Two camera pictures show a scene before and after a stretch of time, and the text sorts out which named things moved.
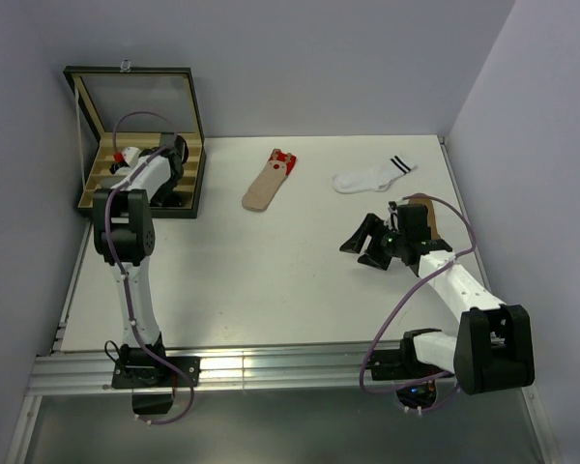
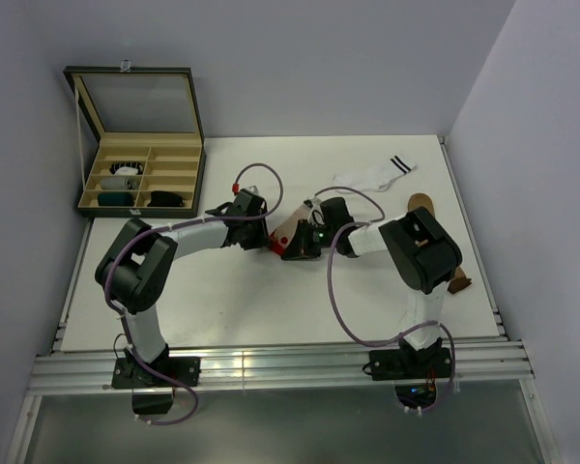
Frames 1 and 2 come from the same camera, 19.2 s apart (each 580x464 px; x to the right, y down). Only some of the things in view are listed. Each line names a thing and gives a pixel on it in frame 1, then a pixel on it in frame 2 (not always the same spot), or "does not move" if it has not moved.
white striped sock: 375,179 does not move
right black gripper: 369,226 to 301,246
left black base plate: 137,369 does not move
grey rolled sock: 107,182 does not move
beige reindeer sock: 264,190 to 280,237
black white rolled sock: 117,166 does not move
